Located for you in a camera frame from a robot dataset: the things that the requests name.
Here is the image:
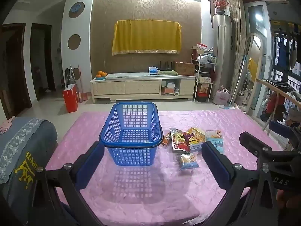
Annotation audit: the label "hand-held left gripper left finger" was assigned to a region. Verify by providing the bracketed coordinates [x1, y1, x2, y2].
[30, 141, 105, 226]

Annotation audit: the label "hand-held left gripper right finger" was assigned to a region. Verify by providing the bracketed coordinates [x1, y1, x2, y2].
[201, 141, 279, 226]

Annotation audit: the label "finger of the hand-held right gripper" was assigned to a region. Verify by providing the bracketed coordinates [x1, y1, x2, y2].
[239, 131, 297, 163]
[269, 121, 301, 146]

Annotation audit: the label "blue white snack packet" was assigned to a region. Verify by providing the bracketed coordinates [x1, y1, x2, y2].
[188, 142, 205, 153]

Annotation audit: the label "pale blue cartoon snack packet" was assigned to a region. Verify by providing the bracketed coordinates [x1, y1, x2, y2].
[205, 130, 224, 154]

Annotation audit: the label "small pale blue snack packet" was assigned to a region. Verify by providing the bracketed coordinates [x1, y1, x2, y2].
[178, 153, 200, 171]

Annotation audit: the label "yellow chip packet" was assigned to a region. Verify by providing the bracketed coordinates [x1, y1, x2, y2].
[187, 127, 206, 145]

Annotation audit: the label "silver red yellow snack packet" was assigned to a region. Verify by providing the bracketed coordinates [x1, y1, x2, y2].
[170, 128, 191, 153]

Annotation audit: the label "blue plastic basket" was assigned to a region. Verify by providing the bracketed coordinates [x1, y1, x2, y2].
[99, 102, 164, 166]

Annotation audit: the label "person's right hand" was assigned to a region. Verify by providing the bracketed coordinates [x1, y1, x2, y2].
[276, 188, 301, 209]

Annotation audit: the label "red garment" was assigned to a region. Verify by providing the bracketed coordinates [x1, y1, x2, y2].
[266, 94, 288, 122]

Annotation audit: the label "wooden drying rack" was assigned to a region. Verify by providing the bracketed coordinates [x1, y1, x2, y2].
[256, 78, 301, 136]

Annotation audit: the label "pink bag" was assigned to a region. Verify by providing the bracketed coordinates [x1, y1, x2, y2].
[216, 87, 231, 106]

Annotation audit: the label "arched standing mirror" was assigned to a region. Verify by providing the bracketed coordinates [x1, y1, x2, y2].
[227, 32, 264, 115]

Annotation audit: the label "red paper bag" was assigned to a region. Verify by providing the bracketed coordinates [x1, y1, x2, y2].
[62, 83, 79, 113]

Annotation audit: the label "grey lace-trimmed cushion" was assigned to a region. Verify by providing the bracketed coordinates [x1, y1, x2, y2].
[0, 116, 58, 185]

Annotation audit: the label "dark cloth yellow print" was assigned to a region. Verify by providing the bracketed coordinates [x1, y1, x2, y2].
[7, 151, 49, 226]

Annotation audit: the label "hanging clothes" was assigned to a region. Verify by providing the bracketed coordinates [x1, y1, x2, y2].
[275, 23, 301, 70]

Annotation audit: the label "white metal shelf rack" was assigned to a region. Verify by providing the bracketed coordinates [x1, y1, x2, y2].
[191, 51, 217, 103]

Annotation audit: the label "plate of oranges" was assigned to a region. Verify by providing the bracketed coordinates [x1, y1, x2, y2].
[95, 70, 108, 81]

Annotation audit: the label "boxes in cabinet shelf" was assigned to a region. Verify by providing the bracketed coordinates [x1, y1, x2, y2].
[161, 81, 176, 95]

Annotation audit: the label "beige television cabinet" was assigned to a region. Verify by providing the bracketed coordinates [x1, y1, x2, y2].
[90, 73, 196, 103]

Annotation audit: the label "pink cloth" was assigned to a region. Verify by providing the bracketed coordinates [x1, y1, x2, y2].
[0, 116, 16, 135]

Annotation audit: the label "silver tower air conditioner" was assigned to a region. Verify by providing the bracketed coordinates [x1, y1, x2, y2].
[213, 14, 233, 100]

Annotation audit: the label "patterned curtain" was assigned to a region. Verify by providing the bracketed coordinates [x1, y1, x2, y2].
[226, 0, 245, 99]

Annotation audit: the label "brown cardboard box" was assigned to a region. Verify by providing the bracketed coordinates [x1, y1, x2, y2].
[174, 61, 196, 76]

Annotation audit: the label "black router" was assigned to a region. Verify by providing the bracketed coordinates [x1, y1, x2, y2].
[159, 61, 174, 71]

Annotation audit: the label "dark wooden door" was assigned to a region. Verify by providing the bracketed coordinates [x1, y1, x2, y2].
[0, 24, 33, 120]
[30, 24, 56, 102]

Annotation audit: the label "vase with red flowers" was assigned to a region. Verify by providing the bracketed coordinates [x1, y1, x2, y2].
[213, 0, 229, 15]

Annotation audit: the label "yellow cloth cover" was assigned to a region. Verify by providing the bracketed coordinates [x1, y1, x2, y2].
[112, 20, 182, 56]

